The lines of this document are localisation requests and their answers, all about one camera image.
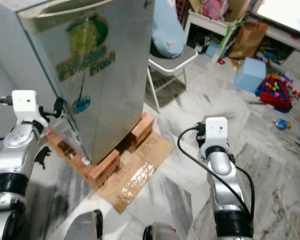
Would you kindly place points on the green produce fresh sticker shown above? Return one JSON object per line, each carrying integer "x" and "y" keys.
{"x": 90, "y": 45}

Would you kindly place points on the small blue floor toy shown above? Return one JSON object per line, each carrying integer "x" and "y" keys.
{"x": 281, "y": 124}

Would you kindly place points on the white low table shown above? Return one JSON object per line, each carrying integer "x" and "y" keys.
{"x": 205, "y": 22}

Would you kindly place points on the light blue rounded container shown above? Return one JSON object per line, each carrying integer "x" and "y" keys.
{"x": 167, "y": 30}

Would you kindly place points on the grey metal folding chair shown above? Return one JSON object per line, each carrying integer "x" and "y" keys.
{"x": 172, "y": 62}

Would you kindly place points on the pink bag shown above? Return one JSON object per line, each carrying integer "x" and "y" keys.
{"x": 215, "y": 9}

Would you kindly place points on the flat brown cardboard sheet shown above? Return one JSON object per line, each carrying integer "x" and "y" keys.
{"x": 142, "y": 175}

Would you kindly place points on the silver fridge body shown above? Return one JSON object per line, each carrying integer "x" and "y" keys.
{"x": 20, "y": 40}

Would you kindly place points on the silver fridge door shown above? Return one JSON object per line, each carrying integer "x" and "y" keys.
{"x": 115, "y": 90}

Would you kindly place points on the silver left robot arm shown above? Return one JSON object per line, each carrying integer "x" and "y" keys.
{"x": 20, "y": 160}

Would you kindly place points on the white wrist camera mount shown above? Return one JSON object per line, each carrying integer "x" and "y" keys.
{"x": 27, "y": 106}
{"x": 216, "y": 130}

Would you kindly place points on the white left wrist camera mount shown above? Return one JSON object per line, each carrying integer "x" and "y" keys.
{"x": 27, "y": 106}

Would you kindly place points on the light blue box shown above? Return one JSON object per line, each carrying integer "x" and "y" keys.
{"x": 250, "y": 75}

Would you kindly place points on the blue round sticker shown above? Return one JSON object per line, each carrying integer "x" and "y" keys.
{"x": 82, "y": 105}

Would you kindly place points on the brown paper bag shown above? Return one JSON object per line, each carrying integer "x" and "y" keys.
{"x": 247, "y": 40}

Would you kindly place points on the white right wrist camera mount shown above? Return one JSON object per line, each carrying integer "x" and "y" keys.
{"x": 216, "y": 130}

